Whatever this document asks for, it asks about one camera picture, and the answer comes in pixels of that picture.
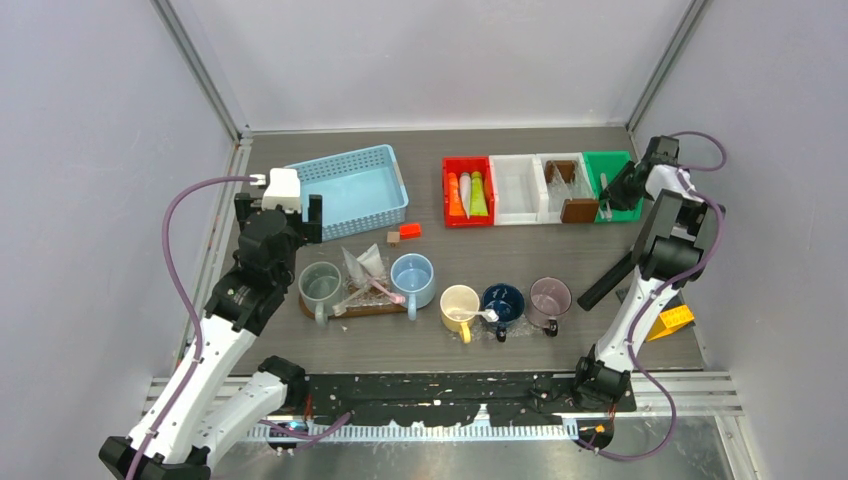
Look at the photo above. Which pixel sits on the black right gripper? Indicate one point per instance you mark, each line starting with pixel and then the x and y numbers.
pixel 620 201

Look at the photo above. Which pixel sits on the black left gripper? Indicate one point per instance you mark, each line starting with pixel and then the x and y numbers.
pixel 310 229

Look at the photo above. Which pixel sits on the grey toothbrush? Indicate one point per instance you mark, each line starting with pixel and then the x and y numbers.
pixel 604 207

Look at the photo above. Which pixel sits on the grey-green mug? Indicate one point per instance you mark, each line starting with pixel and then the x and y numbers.
pixel 321 288

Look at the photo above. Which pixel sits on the white toothpaste tube red cap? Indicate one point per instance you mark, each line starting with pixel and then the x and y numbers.
pixel 356 272

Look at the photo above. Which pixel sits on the clear textured acrylic holder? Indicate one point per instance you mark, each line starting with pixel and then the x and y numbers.
pixel 370 298

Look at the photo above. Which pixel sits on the mauve mug black handle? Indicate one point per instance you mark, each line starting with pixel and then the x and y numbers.
pixel 549 299

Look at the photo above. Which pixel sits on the pink toothbrush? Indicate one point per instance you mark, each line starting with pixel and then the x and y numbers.
pixel 395 298

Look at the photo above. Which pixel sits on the light blue mug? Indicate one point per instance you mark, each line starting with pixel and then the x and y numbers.
pixel 413 276

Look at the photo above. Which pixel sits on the dark blue mug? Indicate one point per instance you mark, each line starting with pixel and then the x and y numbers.
pixel 508 303

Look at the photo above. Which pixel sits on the cream mug yellow handle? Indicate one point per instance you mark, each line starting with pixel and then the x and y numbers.
pixel 458 305

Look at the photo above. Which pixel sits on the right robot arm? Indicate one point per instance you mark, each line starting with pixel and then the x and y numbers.
pixel 677 239

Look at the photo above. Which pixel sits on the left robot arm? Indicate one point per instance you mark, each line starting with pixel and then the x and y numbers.
pixel 182 436

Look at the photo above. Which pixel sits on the oval wooden tray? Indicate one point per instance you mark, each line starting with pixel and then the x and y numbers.
pixel 357 311

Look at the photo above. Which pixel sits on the yellow-green toothpaste tube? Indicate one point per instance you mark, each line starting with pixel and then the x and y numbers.
pixel 478 204

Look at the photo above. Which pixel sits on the small white toothpaste tube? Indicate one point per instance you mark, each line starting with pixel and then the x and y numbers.
pixel 465 185

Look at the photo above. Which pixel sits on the orange toothpaste tube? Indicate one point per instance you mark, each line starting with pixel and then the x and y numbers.
pixel 455 203

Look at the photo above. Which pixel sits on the clear textured oval tray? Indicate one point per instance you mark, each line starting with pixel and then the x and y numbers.
pixel 518 328

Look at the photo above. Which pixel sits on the green plastic bin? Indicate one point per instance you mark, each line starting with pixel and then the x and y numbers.
pixel 609 164

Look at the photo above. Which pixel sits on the brown wooden holder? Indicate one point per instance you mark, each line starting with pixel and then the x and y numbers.
pixel 579 211

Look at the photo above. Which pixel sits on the white plastic bin right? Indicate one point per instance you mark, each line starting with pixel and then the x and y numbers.
pixel 553 212

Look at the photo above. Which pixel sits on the white plastic bin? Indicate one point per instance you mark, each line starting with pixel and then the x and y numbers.
pixel 553 212
pixel 520 190

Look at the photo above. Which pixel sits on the light blue perforated basket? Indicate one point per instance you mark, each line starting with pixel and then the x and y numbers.
pixel 362 190

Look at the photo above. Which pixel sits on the white plastic bin left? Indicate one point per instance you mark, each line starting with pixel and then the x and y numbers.
pixel 520 190

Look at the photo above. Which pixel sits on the black microphone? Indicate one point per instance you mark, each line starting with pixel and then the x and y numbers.
pixel 608 281

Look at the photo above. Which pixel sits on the orange block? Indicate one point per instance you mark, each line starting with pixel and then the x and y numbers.
pixel 410 231

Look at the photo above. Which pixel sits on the yellow toy brick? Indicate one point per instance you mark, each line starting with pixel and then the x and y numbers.
pixel 670 321

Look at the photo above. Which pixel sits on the red plastic bin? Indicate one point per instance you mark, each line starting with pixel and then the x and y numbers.
pixel 469 164

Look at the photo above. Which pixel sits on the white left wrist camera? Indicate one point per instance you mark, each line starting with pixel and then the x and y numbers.
pixel 282 190

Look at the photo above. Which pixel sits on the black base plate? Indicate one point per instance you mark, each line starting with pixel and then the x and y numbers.
pixel 449 399

